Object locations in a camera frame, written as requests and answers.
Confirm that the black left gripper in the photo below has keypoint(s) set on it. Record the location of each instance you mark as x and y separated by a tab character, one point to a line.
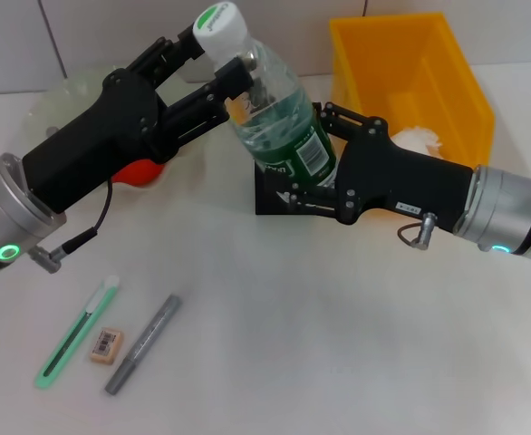
98	140

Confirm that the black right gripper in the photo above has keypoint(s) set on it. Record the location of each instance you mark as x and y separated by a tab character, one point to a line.
397	176

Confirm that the clear bottle with green label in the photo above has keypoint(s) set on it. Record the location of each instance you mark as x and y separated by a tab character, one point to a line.
274	113

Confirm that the white paper ball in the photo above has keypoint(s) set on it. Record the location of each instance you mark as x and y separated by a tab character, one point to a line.
417	138

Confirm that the black mesh pen holder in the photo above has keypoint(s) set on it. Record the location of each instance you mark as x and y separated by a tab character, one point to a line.
265	204

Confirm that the pale green glass fruit plate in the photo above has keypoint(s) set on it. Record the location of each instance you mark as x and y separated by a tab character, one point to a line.
80	86

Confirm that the beige eraser with barcode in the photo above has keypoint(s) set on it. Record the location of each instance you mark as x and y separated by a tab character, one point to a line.
107	346

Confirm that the grey marker pen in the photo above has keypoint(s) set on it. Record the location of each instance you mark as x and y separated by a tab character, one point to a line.
120	378

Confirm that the green utility knife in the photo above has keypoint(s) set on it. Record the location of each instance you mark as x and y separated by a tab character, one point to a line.
42	384

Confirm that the yellow plastic bin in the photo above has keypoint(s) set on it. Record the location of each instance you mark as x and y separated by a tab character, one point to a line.
383	68

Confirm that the left gripper silver plug stub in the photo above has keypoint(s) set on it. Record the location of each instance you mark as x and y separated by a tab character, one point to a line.
51	131

